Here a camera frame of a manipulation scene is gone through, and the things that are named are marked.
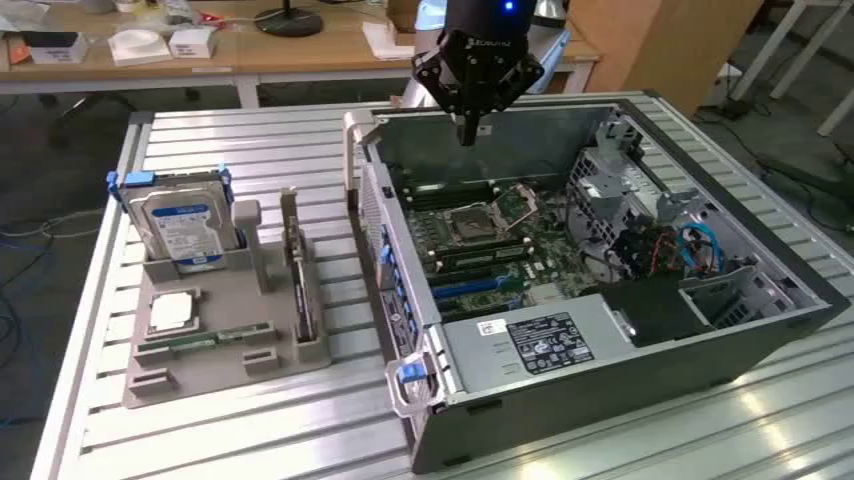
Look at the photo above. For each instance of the metal disk bay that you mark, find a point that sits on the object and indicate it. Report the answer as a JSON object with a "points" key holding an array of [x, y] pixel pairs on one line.
{"points": [[740, 295]]}

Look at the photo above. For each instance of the Nvidia graphics card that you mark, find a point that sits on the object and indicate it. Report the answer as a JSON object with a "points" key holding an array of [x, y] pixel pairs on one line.
{"points": [[301, 280]]}

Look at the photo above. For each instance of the grey power supply unit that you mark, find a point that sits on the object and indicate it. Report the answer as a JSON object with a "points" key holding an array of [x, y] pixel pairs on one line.
{"points": [[493, 360]]}

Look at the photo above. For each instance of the small white labelled box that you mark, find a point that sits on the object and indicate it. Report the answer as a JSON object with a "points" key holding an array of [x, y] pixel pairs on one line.
{"points": [[192, 44]]}

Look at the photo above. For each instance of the installed black RAM stick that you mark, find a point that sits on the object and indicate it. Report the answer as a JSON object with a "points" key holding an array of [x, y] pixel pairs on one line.
{"points": [[480, 256]]}

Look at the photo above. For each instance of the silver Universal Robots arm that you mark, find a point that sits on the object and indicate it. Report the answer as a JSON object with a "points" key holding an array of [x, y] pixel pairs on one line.
{"points": [[427, 30]]}

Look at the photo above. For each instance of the black and white box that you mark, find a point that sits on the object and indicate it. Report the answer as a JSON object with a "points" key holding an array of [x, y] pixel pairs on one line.
{"points": [[53, 46]]}

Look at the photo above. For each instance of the silver CPU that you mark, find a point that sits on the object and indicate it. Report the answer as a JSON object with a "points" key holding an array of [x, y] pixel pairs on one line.
{"points": [[172, 312]]}

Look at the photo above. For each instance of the green RAM stick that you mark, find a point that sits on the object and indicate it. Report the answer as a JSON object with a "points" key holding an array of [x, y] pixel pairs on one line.
{"points": [[200, 341]]}

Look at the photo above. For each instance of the blue expansion slot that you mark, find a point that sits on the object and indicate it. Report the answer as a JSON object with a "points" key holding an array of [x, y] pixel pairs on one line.
{"points": [[467, 287]]}

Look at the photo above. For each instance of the metal socket cover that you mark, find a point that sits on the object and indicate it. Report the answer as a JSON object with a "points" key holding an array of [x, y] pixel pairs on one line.
{"points": [[516, 207]]}

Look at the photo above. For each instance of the cardboard box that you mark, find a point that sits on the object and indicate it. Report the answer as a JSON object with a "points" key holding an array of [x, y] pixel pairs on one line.
{"points": [[401, 12]]}

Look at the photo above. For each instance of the CPU socket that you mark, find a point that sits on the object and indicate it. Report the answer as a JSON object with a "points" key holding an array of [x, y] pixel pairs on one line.
{"points": [[472, 225]]}

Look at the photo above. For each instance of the black round lamp base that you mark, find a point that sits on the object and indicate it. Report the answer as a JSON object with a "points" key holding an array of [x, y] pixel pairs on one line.
{"points": [[288, 22]]}

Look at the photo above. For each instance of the white paper stack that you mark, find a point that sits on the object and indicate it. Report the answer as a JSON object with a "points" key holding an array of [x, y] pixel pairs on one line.
{"points": [[387, 42]]}

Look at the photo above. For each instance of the black open PC case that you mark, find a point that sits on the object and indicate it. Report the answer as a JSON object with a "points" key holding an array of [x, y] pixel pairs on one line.
{"points": [[600, 400]]}

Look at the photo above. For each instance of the grey printed parts rack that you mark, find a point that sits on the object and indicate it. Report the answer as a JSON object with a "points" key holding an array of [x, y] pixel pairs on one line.
{"points": [[227, 360]]}

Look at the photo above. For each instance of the white box with round hollow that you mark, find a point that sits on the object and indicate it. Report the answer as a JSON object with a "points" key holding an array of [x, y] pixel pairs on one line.
{"points": [[139, 47]]}

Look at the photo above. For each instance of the green motherboard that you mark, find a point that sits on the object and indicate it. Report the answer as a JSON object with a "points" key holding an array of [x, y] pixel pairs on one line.
{"points": [[540, 270]]}

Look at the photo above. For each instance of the white table frame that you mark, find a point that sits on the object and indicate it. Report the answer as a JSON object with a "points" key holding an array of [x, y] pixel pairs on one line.
{"points": [[787, 45]]}

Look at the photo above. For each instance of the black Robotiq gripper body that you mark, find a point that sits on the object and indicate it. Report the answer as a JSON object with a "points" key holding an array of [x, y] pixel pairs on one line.
{"points": [[487, 45]]}

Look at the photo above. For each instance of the wooden desk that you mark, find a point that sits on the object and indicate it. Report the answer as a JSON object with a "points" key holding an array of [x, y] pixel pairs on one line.
{"points": [[300, 55]]}

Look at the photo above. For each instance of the metal drive cage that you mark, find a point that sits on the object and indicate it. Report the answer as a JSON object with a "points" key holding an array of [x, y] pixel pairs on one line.
{"points": [[610, 200]]}

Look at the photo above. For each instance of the wooden cabinet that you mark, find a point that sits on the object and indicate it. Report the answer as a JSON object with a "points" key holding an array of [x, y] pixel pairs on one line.
{"points": [[667, 50]]}

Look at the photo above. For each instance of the black office chair base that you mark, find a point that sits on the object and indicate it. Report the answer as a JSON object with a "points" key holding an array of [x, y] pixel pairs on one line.
{"points": [[86, 107]]}

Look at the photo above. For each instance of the hard disk with blue bracket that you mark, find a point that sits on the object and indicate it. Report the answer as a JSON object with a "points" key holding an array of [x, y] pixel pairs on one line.
{"points": [[180, 225]]}

